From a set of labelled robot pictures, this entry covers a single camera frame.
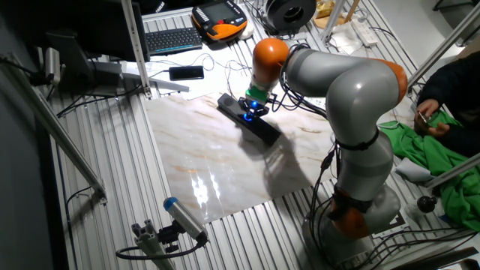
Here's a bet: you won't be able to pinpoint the narrow white power strip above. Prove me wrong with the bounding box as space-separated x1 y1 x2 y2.
350 20 380 48

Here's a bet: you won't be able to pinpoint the green cloth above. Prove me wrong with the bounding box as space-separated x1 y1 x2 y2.
378 110 480 232

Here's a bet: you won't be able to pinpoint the yellow packet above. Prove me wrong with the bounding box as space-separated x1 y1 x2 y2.
314 0 336 19

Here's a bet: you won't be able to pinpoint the grey white cloth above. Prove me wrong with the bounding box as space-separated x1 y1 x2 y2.
394 157 436 184

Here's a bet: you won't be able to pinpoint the marble pattern board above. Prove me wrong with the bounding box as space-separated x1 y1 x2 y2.
144 89 417 226

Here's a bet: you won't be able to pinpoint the aluminium strut beside monitor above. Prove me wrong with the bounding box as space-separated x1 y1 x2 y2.
120 0 153 99

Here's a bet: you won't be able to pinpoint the green wrist flange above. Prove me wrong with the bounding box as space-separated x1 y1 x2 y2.
245 85 269 103

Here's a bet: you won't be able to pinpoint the person's left hand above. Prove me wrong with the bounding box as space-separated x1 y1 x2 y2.
427 122 451 138

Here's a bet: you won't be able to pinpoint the black floor cables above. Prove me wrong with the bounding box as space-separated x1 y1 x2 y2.
352 224 480 270

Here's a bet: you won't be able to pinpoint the black speaker bar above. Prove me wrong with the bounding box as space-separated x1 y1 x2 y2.
217 92 282 147

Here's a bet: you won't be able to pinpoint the orange black teach pendant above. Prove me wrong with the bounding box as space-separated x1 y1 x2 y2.
190 0 248 42

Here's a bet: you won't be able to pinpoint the black keyboard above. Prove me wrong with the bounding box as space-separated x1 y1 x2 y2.
144 25 203 56

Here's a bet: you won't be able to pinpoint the black camera cable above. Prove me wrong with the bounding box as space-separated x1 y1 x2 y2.
115 235 209 261

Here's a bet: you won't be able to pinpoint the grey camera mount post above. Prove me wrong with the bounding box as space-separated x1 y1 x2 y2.
130 219 181 270

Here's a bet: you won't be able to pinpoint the person's right forearm dark sleeve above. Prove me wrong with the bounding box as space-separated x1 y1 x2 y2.
416 50 480 113

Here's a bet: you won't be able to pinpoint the white printed paper sheets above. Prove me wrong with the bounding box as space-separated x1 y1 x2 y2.
149 48 253 101

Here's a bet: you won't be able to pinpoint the small silver camera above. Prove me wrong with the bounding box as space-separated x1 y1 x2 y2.
43 46 62 86

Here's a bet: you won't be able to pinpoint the black round spool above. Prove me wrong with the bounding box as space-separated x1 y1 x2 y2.
265 0 318 33

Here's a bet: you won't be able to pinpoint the person's left forearm dark sleeve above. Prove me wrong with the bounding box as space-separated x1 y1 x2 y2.
436 121 480 158

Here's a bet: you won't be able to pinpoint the white round object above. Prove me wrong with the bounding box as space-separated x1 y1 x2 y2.
239 25 256 41

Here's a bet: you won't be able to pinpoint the black computer monitor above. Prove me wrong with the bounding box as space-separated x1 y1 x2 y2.
44 0 151 63

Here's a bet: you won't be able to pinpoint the white mounting plate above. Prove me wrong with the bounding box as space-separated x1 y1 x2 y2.
370 211 410 240

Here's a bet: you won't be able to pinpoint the thin black audio cable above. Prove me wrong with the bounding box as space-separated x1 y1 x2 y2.
189 52 251 76

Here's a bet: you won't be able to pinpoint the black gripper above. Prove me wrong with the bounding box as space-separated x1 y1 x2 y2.
237 96 272 118

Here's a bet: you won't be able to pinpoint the black ball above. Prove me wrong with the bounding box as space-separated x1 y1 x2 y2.
416 195 438 214

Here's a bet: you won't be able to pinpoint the aluminium frame post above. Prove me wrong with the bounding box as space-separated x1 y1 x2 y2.
320 0 346 44

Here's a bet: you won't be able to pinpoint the silver camera with blue cap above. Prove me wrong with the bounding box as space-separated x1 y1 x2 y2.
163 196 209 243

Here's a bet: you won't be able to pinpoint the black smartphone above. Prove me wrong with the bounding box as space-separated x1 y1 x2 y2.
168 65 206 82

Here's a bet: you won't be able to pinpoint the long aluminium frame beam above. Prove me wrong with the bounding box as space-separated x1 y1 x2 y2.
0 52 108 206

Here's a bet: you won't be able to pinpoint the white power strip with sockets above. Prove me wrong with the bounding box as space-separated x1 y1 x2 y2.
304 96 328 110

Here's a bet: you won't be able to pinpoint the wooden board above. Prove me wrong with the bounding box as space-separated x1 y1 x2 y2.
313 0 362 30

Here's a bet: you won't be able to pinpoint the person's right hand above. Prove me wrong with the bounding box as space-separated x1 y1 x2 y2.
414 99 440 131

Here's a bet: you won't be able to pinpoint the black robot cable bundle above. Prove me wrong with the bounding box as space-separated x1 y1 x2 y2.
271 43 342 270

